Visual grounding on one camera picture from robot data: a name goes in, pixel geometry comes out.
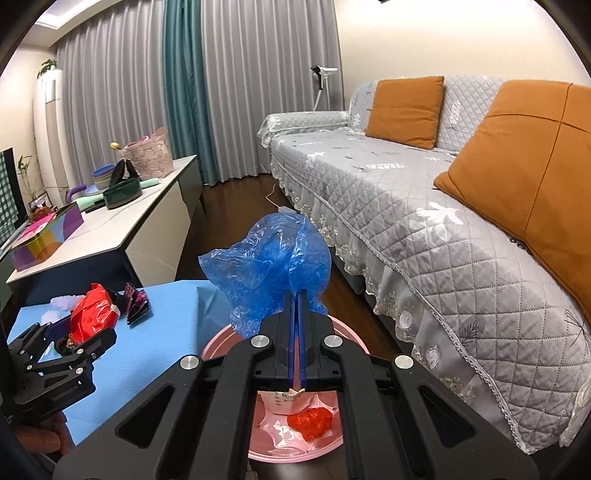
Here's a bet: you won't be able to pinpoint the television with checkered cloth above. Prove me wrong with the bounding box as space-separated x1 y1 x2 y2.
0 148 27 244

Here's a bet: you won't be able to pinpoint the near orange cushion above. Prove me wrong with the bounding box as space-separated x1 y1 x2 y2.
434 80 590 314

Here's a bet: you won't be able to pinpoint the large red plastic bag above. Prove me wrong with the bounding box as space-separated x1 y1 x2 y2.
287 407 334 442

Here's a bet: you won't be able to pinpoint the small photo frame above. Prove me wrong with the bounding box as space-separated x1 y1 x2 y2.
28 191 53 213

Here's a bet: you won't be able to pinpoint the white paper carton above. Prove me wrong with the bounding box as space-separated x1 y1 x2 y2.
250 390 342 456

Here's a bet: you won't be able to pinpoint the stacked coloured bowls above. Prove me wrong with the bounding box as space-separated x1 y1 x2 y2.
92 164 115 191

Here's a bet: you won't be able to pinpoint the dark green handbag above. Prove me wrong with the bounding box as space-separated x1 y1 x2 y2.
103 159 142 210

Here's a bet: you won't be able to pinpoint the pink plastic trash bin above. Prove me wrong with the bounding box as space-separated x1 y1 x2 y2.
200 313 371 464

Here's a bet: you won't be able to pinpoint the bamboo plant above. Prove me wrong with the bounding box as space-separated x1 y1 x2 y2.
17 155 37 202

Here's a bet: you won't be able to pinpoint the white power cable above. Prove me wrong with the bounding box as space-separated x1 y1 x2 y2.
264 181 290 211

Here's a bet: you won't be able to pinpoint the red teapot ornament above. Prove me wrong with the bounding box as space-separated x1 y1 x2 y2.
30 206 55 223

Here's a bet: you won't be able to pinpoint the pink lace basket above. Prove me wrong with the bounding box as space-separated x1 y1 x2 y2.
119 127 173 180

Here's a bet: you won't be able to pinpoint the person's left hand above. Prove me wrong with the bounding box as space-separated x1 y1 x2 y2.
11 412 74 455

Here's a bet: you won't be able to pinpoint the pink checkered black packet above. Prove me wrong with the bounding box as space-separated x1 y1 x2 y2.
120 283 150 325

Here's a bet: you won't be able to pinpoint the grey curtain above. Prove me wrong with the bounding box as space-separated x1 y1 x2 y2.
56 1 344 185

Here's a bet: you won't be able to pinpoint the purple handle object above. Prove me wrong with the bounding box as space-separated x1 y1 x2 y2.
64 184 87 204

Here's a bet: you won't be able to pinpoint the grey quilted sofa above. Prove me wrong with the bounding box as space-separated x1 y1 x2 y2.
259 75 590 454

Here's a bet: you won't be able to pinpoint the white foam fruit net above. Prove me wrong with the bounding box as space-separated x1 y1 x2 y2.
40 310 70 325

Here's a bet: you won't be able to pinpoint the small red plastic bag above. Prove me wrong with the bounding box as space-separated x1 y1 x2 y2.
69 283 120 346

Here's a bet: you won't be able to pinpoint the blue plastic bag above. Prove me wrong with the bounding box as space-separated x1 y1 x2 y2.
198 212 332 338

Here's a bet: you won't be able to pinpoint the teal curtain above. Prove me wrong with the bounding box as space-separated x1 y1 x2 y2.
162 0 219 185

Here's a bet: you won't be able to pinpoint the far orange cushion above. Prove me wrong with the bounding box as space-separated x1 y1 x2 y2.
365 76 445 150

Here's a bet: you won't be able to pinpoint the white standing air conditioner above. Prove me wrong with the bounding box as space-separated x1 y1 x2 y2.
33 68 77 208

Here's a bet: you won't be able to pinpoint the white marble coffee table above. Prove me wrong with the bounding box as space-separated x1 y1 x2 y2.
7 156 204 306

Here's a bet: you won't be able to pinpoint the white power strip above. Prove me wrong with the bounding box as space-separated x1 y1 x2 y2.
277 206 298 214

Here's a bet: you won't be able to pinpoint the mint green roll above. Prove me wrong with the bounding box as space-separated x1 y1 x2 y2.
75 178 160 212

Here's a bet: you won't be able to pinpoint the orange cushion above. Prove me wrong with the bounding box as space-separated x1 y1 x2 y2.
365 76 445 150
434 80 590 314

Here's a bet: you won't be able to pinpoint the colourful gift box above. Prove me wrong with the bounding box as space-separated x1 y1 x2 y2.
8 203 84 272

